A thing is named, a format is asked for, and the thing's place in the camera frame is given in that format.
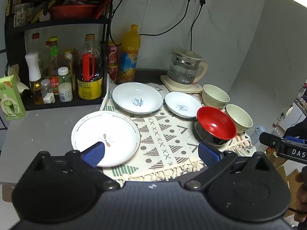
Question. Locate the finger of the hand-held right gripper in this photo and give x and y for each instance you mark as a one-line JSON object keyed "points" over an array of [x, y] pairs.
{"points": [[293, 139]]}

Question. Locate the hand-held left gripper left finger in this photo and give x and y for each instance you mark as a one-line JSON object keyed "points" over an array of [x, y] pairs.
{"points": [[94, 154]]}

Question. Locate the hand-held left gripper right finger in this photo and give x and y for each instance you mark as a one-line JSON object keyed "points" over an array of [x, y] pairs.
{"points": [[208, 155]]}

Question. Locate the large white flower plate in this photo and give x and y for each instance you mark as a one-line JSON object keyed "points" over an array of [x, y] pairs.
{"points": [[108, 129]]}

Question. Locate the red and black bowl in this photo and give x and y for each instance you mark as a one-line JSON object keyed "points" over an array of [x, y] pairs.
{"points": [[215, 124]]}

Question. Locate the cream bowl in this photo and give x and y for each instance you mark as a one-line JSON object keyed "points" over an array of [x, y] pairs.
{"points": [[215, 94], [239, 117]]}

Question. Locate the small white blue-print plate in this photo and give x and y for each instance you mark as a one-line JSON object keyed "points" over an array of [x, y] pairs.
{"points": [[182, 100]]}

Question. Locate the medium white blue-print plate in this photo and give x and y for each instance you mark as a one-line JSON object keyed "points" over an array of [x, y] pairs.
{"points": [[134, 93]]}

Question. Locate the person's right hand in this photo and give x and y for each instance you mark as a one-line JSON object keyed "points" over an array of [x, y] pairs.
{"points": [[301, 196]]}

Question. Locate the patterned fringed table mat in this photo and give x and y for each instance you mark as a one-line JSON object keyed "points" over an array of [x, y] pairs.
{"points": [[163, 134]]}

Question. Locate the small white jar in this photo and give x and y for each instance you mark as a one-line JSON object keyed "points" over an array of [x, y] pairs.
{"points": [[65, 92]]}

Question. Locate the cream kettle base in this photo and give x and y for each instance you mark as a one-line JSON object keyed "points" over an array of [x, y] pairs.
{"points": [[172, 86]]}

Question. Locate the small clear shaker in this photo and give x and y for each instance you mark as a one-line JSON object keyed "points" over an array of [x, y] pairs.
{"points": [[46, 88]]}

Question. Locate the white cap clear bottle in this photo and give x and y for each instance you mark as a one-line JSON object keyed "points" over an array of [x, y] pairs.
{"points": [[63, 71]]}

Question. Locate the glass electric kettle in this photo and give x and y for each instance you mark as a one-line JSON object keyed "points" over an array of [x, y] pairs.
{"points": [[184, 69]]}

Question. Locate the green carton box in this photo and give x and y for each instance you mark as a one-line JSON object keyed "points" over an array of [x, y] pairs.
{"points": [[10, 98]]}

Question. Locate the orange juice bottle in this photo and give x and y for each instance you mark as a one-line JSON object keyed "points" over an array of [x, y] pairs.
{"points": [[128, 52]]}

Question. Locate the green label sauce bottle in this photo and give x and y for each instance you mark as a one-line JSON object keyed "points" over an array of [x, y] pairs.
{"points": [[54, 52]]}

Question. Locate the crumpled cream paper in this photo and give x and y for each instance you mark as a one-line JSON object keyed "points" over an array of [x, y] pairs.
{"points": [[16, 76]]}

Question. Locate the black metal rack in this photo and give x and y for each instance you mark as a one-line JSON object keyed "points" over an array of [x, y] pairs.
{"points": [[60, 22]]}

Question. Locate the red plastic basin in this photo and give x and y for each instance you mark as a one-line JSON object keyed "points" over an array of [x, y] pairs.
{"points": [[72, 10]]}

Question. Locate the printed packet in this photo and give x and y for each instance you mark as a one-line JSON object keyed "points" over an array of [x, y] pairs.
{"points": [[22, 14]]}

